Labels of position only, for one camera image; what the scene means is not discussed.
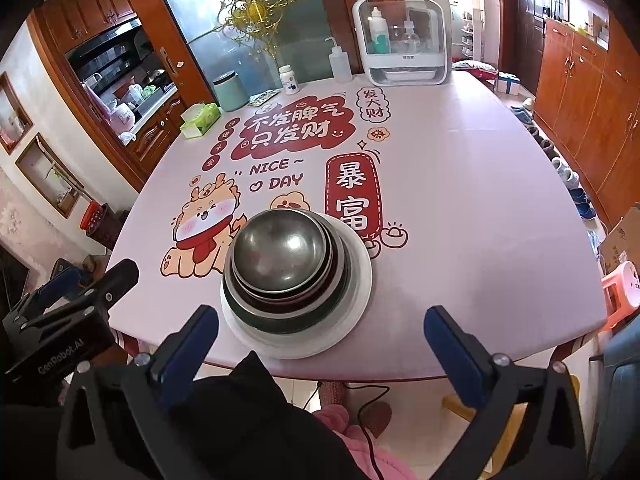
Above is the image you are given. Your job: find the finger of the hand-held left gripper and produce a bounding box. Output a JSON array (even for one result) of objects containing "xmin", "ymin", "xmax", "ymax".
[
  {"xmin": 75, "ymin": 259, "xmax": 140, "ymax": 311},
  {"xmin": 20, "ymin": 267, "xmax": 96, "ymax": 319}
]

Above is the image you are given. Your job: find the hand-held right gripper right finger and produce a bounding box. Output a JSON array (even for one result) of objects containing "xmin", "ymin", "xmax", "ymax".
[{"xmin": 424, "ymin": 305, "xmax": 588, "ymax": 480}]

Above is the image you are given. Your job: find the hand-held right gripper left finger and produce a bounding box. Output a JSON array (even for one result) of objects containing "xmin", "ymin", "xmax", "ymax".
[{"xmin": 57, "ymin": 305, "xmax": 220, "ymax": 480}]

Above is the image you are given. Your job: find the green plate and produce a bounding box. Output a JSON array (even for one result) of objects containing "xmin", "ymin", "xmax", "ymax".
[{"xmin": 222, "ymin": 225, "xmax": 352, "ymax": 335}]

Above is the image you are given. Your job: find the white plate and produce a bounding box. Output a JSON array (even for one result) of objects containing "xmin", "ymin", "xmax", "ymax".
[{"xmin": 220, "ymin": 212, "xmax": 373, "ymax": 359}]

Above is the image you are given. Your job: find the medium steel bowl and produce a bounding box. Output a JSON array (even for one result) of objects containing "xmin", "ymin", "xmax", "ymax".
[{"xmin": 232, "ymin": 210, "xmax": 331, "ymax": 295}]

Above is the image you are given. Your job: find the large flat-bottomed steel bowl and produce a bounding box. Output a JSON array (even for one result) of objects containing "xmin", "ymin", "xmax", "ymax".
[{"xmin": 224, "ymin": 215, "xmax": 347, "ymax": 322}]

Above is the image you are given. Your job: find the red plastic crate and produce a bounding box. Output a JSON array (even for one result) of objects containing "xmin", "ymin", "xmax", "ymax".
[{"xmin": 80, "ymin": 200, "xmax": 126, "ymax": 251}]

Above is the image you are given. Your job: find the person's black jacket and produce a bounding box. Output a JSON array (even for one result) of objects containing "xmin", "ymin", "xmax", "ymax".
[{"xmin": 167, "ymin": 350, "xmax": 363, "ymax": 480}]

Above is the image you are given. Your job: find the person's leg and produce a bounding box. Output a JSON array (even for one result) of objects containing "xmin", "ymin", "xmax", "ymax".
[{"xmin": 312, "ymin": 380, "xmax": 418, "ymax": 480}]

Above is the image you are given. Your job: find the wooden kitchen cabinet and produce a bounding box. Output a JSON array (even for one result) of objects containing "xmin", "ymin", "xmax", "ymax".
[{"xmin": 30, "ymin": 0, "xmax": 186, "ymax": 191}]

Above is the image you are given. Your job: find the white pink rice cooker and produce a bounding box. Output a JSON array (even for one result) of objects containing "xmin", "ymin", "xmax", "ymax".
[{"xmin": 110, "ymin": 100, "xmax": 137, "ymax": 133}]

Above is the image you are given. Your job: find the pink printed tablecloth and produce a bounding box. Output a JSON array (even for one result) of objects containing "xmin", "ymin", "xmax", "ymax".
[{"xmin": 107, "ymin": 70, "xmax": 631, "ymax": 381}]

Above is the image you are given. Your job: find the pink plastic stool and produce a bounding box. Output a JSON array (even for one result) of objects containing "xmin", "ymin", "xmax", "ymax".
[{"xmin": 597, "ymin": 262, "xmax": 640, "ymax": 333}]

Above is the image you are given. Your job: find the green tissue box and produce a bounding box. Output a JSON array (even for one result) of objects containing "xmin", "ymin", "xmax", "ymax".
[{"xmin": 179, "ymin": 102, "xmax": 221, "ymax": 139}]

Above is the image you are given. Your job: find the cardboard box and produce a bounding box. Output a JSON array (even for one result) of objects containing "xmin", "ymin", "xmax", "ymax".
[{"xmin": 597, "ymin": 202, "xmax": 640, "ymax": 281}]

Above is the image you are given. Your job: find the row of shoes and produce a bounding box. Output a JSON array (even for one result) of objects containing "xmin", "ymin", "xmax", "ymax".
[{"xmin": 510, "ymin": 95, "xmax": 601, "ymax": 221}]

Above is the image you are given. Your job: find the mint green canister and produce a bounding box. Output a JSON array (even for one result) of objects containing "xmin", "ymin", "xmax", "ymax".
[{"xmin": 212, "ymin": 71, "xmax": 250, "ymax": 112}]

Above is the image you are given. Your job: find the white pill bottle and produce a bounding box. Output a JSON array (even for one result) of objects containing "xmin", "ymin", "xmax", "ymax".
[{"xmin": 278, "ymin": 65, "xmax": 299, "ymax": 95}]

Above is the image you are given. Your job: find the blue gift box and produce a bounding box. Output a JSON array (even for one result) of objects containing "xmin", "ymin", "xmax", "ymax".
[{"xmin": 497, "ymin": 72, "xmax": 523, "ymax": 96}]

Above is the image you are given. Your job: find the frosted glass door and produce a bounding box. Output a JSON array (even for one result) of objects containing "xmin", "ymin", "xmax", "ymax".
[{"xmin": 147, "ymin": 0, "xmax": 361, "ymax": 101}]

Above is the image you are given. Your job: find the white countertop storage cabinet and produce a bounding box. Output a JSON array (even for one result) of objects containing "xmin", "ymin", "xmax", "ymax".
[{"xmin": 352, "ymin": 0, "xmax": 447, "ymax": 87}]

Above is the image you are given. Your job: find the clear squeeze bottle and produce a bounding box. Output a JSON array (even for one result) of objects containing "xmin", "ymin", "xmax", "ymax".
[{"xmin": 325, "ymin": 36, "xmax": 353, "ymax": 83}]

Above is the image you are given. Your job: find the clear glass bottle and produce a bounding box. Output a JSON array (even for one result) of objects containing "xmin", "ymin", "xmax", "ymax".
[{"xmin": 402, "ymin": 10, "xmax": 423, "ymax": 53}]

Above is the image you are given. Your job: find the teal labelled bottle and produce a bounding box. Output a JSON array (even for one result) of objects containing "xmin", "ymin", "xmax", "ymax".
[{"xmin": 369, "ymin": 7, "xmax": 391, "ymax": 55}]

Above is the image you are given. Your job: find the wooden picture frame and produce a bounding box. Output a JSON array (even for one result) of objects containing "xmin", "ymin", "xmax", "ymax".
[
  {"xmin": 15, "ymin": 132, "xmax": 85, "ymax": 218},
  {"xmin": 0, "ymin": 71, "xmax": 33, "ymax": 156}
]

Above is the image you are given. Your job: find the black cable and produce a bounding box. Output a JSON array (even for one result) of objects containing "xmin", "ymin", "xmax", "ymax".
[{"xmin": 310, "ymin": 380, "xmax": 391, "ymax": 480}]

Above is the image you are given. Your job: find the wooden wall cupboard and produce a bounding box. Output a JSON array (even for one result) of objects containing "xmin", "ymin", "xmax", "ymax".
[{"xmin": 535, "ymin": 15, "xmax": 640, "ymax": 231}]

